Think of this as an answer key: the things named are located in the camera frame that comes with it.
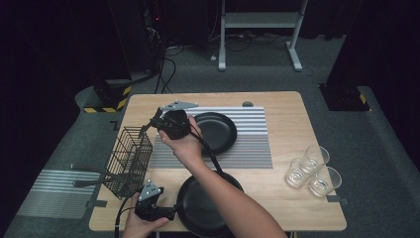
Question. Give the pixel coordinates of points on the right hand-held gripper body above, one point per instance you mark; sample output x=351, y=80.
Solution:
x=175, y=124

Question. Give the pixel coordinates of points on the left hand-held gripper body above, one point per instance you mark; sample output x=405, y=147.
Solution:
x=150, y=191

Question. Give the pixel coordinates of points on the black plate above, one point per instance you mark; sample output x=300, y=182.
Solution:
x=219, y=132
x=191, y=208

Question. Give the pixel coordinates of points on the clear drinking glass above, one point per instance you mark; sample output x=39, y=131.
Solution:
x=297, y=177
x=325, y=185
x=317, y=157

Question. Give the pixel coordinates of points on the person's right hand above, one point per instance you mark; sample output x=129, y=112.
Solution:
x=186, y=148

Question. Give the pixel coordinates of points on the person's left hand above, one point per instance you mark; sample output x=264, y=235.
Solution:
x=137, y=228

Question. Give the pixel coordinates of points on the black yellow striped stand base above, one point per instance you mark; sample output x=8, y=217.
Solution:
x=109, y=95
x=343, y=97

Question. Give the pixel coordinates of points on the grey tape strip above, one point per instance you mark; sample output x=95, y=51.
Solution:
x=336, y=199
x=97, y=203

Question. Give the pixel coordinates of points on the dark grey utensil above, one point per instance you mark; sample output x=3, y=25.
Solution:
x=89, y=170
x=87, y=182

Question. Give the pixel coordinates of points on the grey table grommet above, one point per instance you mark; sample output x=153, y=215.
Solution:
x=247, y=104

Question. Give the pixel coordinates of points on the grey striped placemat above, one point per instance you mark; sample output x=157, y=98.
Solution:
x=56, y=198
x=251, y=148

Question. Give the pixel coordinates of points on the black equipment rack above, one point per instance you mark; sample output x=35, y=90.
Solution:
x=138, y=33

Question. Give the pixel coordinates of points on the white desk frame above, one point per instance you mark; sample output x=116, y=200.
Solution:
x=261, y=20

